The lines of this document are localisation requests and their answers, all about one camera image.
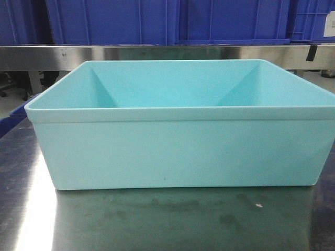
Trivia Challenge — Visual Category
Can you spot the light teal plastic bin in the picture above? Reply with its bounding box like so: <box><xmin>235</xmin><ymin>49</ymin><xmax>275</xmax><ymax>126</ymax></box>
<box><xmin>25</xmin><ymin>59</ymin><xmax>334</xmax><ymax>190</ymax></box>

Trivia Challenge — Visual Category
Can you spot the blue plastic crate centre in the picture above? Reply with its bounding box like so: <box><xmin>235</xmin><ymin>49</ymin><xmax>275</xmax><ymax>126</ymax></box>
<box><xmin>178</xmin><ymin>1</ymin><xmax>290</xmax><ymax>45</ymax></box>

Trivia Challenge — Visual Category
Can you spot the blue plastic crate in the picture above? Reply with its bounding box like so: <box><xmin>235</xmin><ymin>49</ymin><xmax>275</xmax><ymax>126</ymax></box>
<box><xmin>46</xmin><ymin>1</ymin><xmax>180</xmax><ymax>46</ymax></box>
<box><xmin>286</xmin><ymin>0</ymin><xmax>334</xmax><ymax>43</ymax></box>
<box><xmin>178</xmin><ymin>1</ymin><xmax>290</xmax><ymax>45</ymax></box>

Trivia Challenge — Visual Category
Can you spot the blue plastic crate left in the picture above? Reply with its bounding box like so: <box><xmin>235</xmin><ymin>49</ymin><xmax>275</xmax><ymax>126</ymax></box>
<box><xmin>46</xmin><ymin>1</ymin><xmax>180</xmax><ymax>46</ymax></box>

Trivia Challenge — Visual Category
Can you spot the black office chair base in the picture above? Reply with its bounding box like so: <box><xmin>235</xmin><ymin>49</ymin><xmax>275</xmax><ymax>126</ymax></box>
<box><xmin>1</xmin><ymin>71</ymin><xmax>32</xmax><ymax>101</ymax></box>

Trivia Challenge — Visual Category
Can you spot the black tape strip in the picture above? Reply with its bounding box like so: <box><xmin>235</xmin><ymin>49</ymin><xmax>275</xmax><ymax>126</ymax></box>
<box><xmin>306</xmin><ymin>44</ymin><xmax>318</xmax><ymax>62</ymax></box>

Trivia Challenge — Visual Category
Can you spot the blue bin at left edge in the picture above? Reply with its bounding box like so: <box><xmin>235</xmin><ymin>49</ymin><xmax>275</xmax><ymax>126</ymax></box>
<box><xmin>0</xmin><ymin>104</ymin><xmax>27</xmax><ymax>138</ymax></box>

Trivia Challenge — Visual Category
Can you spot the blue plastic crate right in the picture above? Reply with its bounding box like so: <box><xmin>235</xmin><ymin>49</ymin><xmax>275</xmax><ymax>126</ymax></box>
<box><xmin>286</xmin><ymin>0</ymin><xmax>334</xmax><ymax>43</ymax></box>

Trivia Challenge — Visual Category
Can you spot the white paper label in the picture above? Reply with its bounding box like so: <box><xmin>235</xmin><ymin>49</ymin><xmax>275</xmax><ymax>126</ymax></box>
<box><xmin>323</xmin><ymin>11</ymin><xmax>335</xmax><ymax>37</ymax></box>

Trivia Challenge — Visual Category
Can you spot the stainless steel shelf rail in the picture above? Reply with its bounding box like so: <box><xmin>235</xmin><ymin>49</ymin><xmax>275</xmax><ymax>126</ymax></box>
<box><xmin>1</xmin><ymin>43</ymin><xmax>334</xmax><ymax>71</ymax></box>

